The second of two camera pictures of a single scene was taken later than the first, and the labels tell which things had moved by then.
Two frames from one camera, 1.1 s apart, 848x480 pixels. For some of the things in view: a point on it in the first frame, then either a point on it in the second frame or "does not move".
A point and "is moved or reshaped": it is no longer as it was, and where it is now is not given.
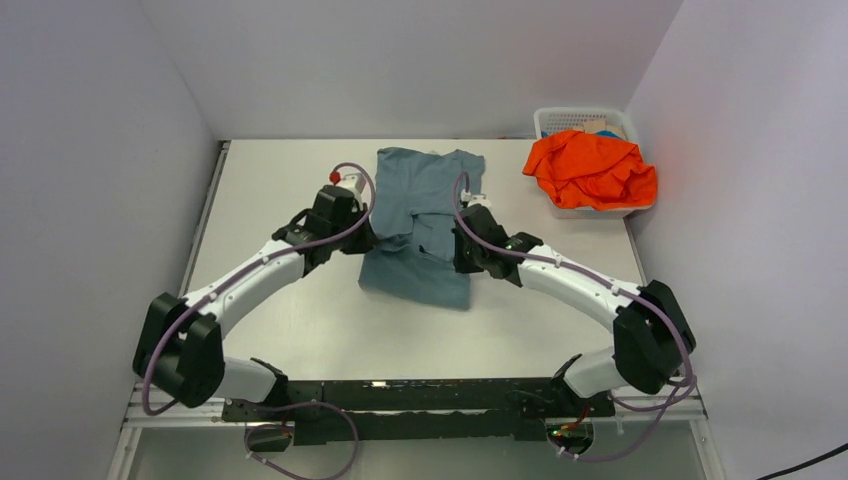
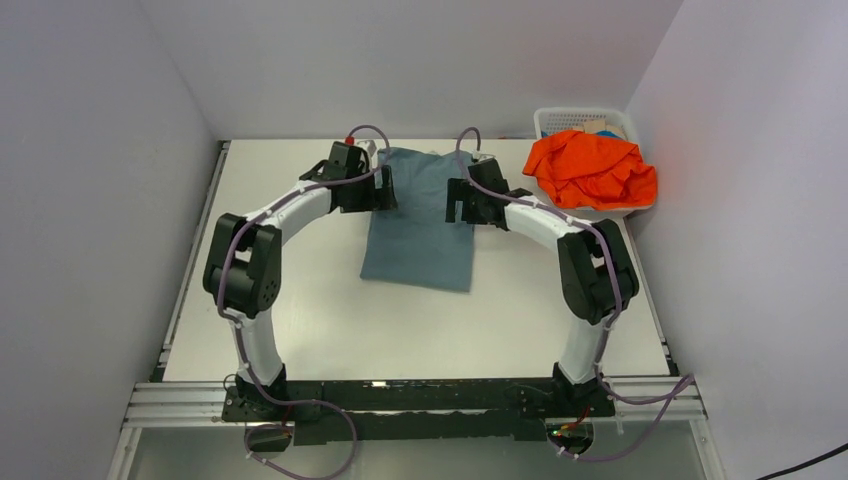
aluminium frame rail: x=677 y=406 does not move
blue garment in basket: x=610 y=134 does not move
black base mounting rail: x=418 y=411 does not move
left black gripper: x=367 y=242 to x=379 y=199
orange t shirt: x=590 y=171 does not move
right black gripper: x=459 y=263 to x=458 y=190
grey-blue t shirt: x=413 y=220 is moved or reshaped
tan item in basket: x=592 y=126 does not move
